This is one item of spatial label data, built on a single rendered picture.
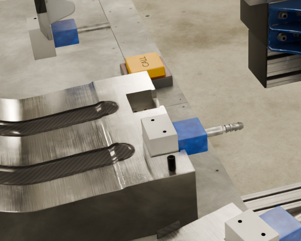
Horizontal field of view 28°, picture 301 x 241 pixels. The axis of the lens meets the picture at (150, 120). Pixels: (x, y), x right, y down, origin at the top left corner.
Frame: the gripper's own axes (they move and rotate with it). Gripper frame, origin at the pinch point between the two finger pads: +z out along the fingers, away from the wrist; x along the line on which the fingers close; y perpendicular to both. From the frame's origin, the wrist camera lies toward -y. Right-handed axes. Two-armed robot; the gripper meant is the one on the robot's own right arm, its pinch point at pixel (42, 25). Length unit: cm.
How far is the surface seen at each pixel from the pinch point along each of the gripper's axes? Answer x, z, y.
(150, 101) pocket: -15.8, 8.0, 13.3
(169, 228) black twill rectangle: -41.9, 8.6, 9.3
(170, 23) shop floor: 189, 96, 65
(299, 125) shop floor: 81, 95, 87
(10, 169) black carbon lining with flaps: -27.8, 6.1, -7.7
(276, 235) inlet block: -48, 7, 19
